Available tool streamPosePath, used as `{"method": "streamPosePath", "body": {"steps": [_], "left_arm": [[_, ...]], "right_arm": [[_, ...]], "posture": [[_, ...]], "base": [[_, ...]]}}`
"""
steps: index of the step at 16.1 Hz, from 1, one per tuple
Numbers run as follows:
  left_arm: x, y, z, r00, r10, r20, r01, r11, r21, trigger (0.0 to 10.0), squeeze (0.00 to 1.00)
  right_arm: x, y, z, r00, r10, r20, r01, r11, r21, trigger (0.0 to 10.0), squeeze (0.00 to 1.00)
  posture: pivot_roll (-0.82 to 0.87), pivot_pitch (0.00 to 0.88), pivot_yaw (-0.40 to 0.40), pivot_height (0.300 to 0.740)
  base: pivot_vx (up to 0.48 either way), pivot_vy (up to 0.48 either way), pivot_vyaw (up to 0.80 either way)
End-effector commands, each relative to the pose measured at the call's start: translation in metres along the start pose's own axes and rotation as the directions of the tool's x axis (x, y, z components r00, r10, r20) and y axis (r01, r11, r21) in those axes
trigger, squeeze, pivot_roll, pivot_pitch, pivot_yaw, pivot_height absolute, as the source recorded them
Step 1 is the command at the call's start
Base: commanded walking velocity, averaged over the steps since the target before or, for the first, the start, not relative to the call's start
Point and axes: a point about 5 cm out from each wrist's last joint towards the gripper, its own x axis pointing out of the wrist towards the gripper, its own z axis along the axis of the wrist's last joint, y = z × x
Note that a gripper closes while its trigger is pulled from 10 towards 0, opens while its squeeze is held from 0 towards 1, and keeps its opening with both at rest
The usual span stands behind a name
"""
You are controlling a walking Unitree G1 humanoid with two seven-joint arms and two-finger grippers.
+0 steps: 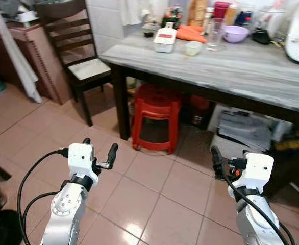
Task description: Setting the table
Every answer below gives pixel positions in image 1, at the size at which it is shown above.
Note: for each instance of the magenta plastic tumbler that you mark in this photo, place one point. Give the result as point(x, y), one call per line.
point(221, 10)

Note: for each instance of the small black rounded object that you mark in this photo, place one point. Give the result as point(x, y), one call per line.
point(262, 37)

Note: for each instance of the white grater with red insert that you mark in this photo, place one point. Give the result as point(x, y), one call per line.
point(165, 42)

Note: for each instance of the grey wooden dining table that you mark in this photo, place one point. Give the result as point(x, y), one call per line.
point(241, 71)

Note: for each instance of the red plastic stool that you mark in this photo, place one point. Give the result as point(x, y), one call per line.
point(157, 102)

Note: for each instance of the white storage bin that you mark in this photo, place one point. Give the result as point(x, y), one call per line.
point(244, 130)

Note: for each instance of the orange carrot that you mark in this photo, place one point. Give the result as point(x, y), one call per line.
point(194, 29)
point(190, 37)

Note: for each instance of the clear drinking glass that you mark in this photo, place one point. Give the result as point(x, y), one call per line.
point(215, 35)

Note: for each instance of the purple plastic bowl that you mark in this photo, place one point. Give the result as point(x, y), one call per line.
point(236, 34)

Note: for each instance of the orange sauce bottle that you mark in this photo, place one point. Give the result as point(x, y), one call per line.
point(231, 15)

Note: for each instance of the small translucent lidded container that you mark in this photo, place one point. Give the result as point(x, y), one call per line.
point(193, 49)

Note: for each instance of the long white board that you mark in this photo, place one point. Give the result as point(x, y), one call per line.
point(14, 56)

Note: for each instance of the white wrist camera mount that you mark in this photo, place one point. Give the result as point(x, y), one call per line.
point(80, 158)
point(256, 168)

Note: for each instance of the dark wooden chair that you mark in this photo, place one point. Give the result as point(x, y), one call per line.
point(88, 69)

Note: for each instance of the pale hanging towel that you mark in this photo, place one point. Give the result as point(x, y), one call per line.
point(139, 11)

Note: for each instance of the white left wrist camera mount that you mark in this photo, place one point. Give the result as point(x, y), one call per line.
point(80, 158)

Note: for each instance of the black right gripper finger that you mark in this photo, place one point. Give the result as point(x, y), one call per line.
point(217, 159)

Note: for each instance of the red-lidded cracker jar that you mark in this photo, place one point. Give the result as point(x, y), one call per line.
point(197, 13)

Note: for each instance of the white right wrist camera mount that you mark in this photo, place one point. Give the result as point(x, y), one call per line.
point(256, 168)

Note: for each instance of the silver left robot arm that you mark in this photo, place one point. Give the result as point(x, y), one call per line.
point(63, 214)

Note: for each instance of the brown wooden cabinet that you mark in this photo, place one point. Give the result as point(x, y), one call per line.
point(47, 61)

